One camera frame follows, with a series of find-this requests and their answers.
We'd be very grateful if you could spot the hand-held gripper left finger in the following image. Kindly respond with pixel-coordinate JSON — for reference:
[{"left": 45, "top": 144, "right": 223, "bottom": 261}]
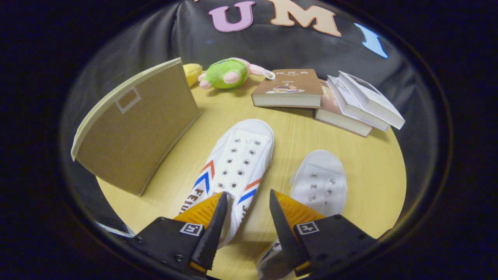
[{"left": 130, "top": 191, "right": 229, "bottom": 276}]

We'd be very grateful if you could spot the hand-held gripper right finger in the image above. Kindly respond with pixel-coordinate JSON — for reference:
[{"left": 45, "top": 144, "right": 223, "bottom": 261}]
[{"left": 269, "top": 189, "right": 379, "bottom": 278}]

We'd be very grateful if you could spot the white canvas shoe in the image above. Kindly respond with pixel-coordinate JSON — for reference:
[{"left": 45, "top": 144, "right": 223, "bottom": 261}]
[
  {"left": 256, "top": 150, "right": 348, "bottom": 280},
  {"left": 178, "top": 119, "right": 275, "bottom": 249}
]

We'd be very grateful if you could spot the brown fabric storage box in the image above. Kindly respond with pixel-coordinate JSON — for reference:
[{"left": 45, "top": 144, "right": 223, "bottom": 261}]
[{"left": 71, "top": 58, "right": 202, "bottom": 197}]

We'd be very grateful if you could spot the reddish brown book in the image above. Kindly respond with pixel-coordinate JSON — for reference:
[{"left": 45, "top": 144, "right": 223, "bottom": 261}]
[{"left": 314, "top": 79, "right": 373, "bottom": 137}]

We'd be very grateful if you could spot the white patterned book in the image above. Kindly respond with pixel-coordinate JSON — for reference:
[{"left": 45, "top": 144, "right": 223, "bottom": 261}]
[{"left": 326, "top": 75, "right": 391, "bottom": 132}]

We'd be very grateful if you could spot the brown illustrated book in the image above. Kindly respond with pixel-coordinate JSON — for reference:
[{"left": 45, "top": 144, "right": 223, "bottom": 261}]
[{"left": 251, "top": 69, "right": 324, "bottom": 109}]

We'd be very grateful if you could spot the white book with dark photo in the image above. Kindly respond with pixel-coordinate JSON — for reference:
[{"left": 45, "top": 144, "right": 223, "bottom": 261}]
[{"left": 338, "top": 70, "right": 405, "bottom": 130}]

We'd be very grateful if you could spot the green and pink plush toy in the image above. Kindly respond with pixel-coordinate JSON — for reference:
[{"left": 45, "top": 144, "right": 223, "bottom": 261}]
[{"left": 198, "top": 58, "right": 275, "bottom": 90}]

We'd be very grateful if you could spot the yellow plush toy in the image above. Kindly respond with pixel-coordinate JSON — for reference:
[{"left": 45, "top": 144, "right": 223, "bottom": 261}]
[{"left": 183, "top": 63, "right": 203, "bottom": 87}]

